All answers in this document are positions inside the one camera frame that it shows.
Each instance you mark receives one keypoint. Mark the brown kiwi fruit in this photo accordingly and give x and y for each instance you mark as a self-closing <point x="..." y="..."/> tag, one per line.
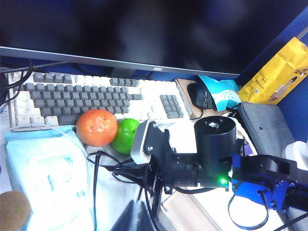
<point x="12" y="211"/>

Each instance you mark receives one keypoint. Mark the white grey mechanical keyboard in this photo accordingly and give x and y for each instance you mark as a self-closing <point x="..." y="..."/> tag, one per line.
<point x="84" y="96"/>

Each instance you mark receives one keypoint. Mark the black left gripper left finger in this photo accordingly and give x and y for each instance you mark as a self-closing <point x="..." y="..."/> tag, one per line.
<point x="127" y="219"/>

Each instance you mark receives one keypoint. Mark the black computer monitor with stand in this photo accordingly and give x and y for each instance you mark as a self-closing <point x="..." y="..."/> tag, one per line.
<point x="144" y="29"/>

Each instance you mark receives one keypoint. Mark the black computer mouse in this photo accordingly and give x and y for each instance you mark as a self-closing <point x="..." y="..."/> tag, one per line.
<point x="199" y="96"/>

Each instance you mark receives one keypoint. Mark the large green apple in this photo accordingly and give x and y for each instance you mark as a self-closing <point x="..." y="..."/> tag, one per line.
<point x="125" y="137"/>

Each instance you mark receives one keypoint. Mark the black framed glasses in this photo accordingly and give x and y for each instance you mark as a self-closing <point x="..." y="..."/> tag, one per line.
<point x="96" y="180"/>

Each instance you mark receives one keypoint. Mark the black blue right robot arm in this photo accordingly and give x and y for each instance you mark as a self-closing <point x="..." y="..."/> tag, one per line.
<point x="216" y="144"/>

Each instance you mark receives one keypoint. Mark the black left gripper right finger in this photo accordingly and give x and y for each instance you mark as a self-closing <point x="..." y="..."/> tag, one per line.
<point x="146" y="221"/>

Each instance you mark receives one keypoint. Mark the yellow paper bag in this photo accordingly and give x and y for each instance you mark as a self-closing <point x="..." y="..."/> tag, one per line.
<point x="272" y="77"/>

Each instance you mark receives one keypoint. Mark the light blue wet wipes pack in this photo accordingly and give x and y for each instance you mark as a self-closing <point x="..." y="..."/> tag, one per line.
<point x="48" y="180"/>

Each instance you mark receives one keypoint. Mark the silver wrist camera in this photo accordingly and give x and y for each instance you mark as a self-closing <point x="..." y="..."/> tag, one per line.
<point x="139" y="144"/>

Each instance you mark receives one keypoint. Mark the grey fabric laptop sleeve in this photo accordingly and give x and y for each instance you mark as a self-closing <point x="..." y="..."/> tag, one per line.
<point x="264" y="125"/>

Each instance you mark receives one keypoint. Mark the orange fruit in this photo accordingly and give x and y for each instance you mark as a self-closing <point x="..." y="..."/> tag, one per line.
<point x="96" y="127"/>

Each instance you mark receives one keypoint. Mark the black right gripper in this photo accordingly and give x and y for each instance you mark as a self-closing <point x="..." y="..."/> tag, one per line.
<point x="178" y="168"/>

